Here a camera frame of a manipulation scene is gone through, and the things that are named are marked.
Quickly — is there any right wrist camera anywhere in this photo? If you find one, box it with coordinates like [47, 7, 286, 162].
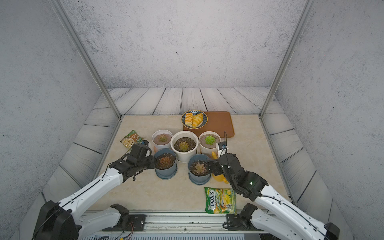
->
[217, 141, 228, 158]

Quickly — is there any large white pot dark soil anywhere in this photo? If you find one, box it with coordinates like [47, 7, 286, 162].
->
[171, 131, 199, 163]

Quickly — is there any green Fox's candy bag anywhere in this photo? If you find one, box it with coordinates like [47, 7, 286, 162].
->
[205, 187, 237, 214]

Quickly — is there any yellow watering can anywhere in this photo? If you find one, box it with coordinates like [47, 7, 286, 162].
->
[212, 152, 229, 184]

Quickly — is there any right aluminium frame post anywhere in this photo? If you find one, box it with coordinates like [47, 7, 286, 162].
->
[259, 0, 316, 119]

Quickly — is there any left aluminium frame post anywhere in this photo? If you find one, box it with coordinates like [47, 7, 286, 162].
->
[49, 0, 122, 120]

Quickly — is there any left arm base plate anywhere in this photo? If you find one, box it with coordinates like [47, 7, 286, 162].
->
[102, 214, 146, 232]

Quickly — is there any striped bread roll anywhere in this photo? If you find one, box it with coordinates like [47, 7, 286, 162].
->
[192, 113, 204, 129]
[184, 113, 193, 128]

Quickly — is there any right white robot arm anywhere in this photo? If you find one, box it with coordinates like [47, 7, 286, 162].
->
[209, 154, 340, 240]

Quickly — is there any white pot pink-green succulent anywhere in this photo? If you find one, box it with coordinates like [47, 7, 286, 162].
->
[152, 130, 173, 152]

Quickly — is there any front aluminium rail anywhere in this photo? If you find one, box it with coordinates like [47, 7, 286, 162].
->
[84, 211, 277, 240]

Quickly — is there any brown wooden tray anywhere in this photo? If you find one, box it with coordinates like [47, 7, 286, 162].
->
[183, 112, 235, 138]

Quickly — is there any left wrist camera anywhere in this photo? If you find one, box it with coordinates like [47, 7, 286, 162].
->
[141, 140, 151, 157]

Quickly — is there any aluminium frame post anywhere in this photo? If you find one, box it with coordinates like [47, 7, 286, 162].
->
[49, 0, 122, 120]
[259, 0, 316, 119]

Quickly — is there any left striped bread roll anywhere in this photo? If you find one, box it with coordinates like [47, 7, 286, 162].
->
[184, 113, 193, 128]

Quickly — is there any blue pot pink succulent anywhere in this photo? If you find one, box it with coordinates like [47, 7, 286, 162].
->
[188, 155, 211, 185]

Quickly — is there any blue patterned plate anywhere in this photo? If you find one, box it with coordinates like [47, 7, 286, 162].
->
[181, 110, 208, 130]

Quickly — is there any blue pot red succulent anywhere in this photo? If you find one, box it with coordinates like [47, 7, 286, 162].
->
[154, 149, 178, 180]

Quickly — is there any right striped bread roll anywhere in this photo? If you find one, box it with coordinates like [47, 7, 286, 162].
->
[192, 113, 204, 129]

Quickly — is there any green soup packet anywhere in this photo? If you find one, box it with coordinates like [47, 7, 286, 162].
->
[120, 130, 143, 150]

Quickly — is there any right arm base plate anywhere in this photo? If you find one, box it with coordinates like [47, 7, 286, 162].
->
[222, 214, 257, 231]

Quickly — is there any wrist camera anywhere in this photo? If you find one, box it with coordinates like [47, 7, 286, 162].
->
[141, 140, 151, 157]
[217, 141, 228, 158]

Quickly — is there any white pot bright green succulent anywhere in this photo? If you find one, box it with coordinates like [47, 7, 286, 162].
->
[199, 131, 221, 158]

